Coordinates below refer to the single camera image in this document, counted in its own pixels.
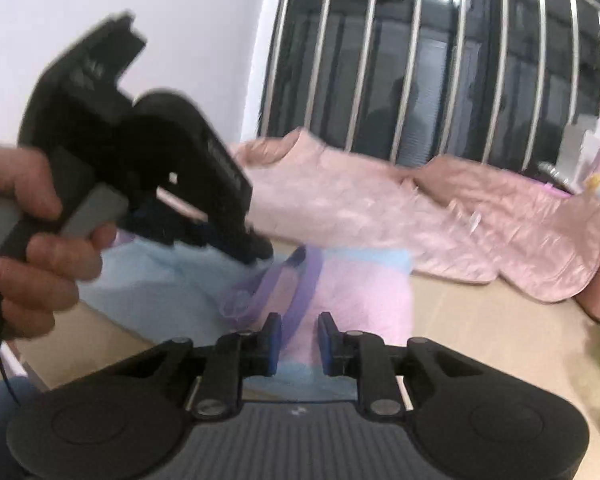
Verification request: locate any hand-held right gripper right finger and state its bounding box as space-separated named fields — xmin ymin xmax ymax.
xmin=318 ymin=311 xmax=486 ymax=418

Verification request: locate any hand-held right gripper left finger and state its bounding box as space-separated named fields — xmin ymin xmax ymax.
xmin=115 ymin=312 xmax=283 ymax=420

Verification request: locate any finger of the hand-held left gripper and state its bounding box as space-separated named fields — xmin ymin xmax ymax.
xmin=200 ymin=219 xmax=276 ymax=267

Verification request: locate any pink and blue garment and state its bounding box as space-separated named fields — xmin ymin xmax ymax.
xmin=75 ymin=237 xmax=416 ymax=403

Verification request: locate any person's left hand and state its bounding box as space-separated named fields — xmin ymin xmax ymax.
xmin=0 ymin=146 xmax=117 ymax=341

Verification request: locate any pink jacket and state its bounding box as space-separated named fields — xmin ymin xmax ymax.
xmin=227 ymin=127 xmax=600 ymax=306

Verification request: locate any metal cylinder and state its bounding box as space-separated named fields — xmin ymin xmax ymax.
xmin=537 ymin=161 xmax=571 ymax=186

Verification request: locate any person's leg in jeans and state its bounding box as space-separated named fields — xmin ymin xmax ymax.
xmin=0 ymin=377 xmax=46 ymax=480

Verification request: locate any window with metal bars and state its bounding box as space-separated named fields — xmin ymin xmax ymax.
xmin=257 ymin=0 xmax=600 ymax=176

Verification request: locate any black cable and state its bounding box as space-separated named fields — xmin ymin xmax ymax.
xmin=0 ymin=342 xmax=22 ymax=408

